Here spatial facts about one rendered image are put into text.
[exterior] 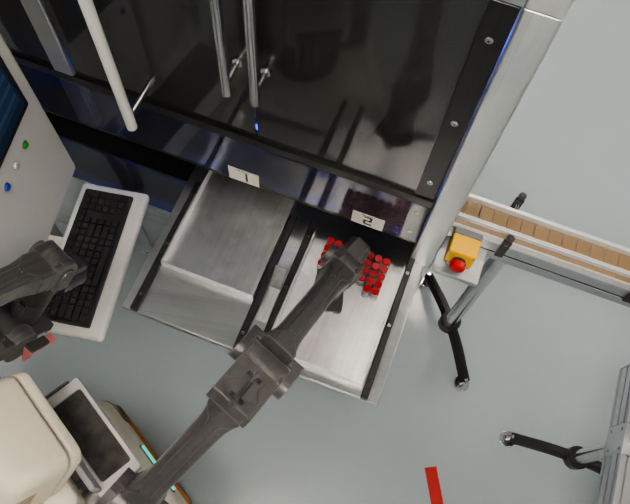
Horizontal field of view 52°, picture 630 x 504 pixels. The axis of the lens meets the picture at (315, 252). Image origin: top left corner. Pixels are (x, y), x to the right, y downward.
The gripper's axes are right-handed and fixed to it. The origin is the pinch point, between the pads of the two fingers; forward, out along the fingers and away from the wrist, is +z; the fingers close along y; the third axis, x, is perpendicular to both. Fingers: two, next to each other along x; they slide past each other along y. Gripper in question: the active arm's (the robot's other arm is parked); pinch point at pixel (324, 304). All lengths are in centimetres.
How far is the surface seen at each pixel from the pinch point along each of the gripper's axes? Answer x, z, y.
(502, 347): -80, 94, 28
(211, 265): 30.0, 12.6, 12.1
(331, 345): -3.6, 11.6, -6.4
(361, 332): -11.0, 11.0, -2.2
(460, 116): -17, -54, 18
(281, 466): 2, 101, -25
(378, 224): -11.4, -4.1, 21.6
